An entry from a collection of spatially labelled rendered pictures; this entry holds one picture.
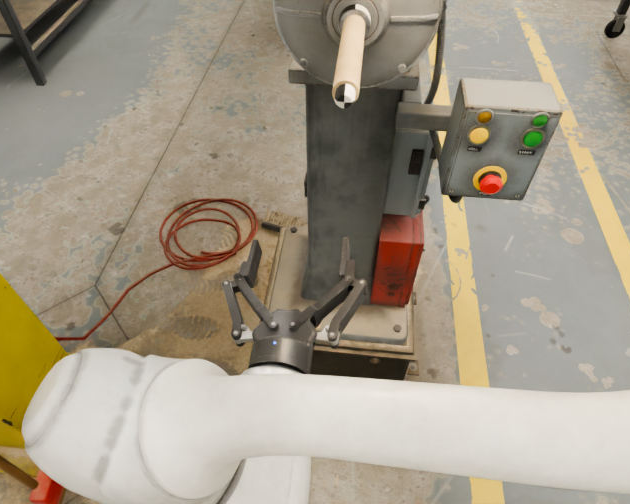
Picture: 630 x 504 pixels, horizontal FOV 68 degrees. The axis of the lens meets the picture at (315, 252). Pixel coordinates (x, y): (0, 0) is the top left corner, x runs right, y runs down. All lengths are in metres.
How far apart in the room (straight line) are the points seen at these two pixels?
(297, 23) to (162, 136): 2.07
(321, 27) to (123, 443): 0.62
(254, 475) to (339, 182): 0.82
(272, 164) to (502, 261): 1.22
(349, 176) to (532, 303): 1.15
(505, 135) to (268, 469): 0.66
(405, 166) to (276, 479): 0.85
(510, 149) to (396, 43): 0.28
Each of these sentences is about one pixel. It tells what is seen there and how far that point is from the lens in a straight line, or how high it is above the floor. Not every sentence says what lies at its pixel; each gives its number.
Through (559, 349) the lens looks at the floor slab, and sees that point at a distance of 1.98.
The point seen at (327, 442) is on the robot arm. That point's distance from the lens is 0.32.
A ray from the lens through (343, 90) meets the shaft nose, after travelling 0.56.
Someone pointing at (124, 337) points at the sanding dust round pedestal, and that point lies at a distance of 1.93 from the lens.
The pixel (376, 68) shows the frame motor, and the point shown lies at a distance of 0.81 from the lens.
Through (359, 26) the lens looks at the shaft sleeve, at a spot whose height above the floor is 1.26.
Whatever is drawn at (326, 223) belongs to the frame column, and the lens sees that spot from 1.26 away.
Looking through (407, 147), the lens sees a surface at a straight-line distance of 1.12.
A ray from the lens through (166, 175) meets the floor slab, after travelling 2.52.
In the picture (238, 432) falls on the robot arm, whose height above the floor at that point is 1.23.
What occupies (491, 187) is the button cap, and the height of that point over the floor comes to 0.98.
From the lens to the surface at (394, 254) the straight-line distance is 1.30.
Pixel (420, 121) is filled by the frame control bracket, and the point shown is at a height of 1.02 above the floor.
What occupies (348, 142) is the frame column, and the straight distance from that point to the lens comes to 1.08.
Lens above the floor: 1.55
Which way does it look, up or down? 49 degrees down
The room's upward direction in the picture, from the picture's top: straight up
